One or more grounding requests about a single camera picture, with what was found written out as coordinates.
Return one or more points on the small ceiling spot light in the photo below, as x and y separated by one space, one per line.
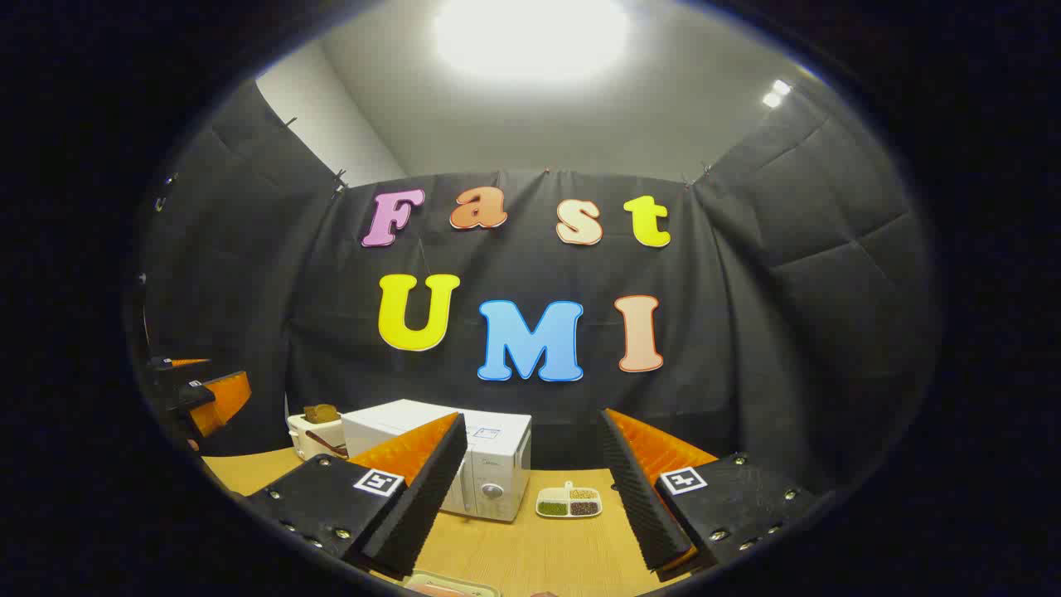
777 93

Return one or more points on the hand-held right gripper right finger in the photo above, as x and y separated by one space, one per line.
638 497

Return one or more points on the white divided dish of beans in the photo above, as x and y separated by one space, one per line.
569 504

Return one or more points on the white plastic food tray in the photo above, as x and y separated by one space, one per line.
414 580

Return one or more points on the pinkish food piece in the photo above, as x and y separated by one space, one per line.
454 589

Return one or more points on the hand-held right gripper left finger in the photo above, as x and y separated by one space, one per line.
419 502

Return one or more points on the large ceiling light panel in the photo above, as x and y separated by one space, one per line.
530 37

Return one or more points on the white toaster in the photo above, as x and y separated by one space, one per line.
311 439

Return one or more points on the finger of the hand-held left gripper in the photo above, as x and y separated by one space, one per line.
222 398
186 362

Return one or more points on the black backdrop cloth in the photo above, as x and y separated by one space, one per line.
746 332

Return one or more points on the brown bread slice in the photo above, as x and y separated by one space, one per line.
321 413

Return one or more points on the white microwave oven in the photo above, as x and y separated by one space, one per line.
497 464

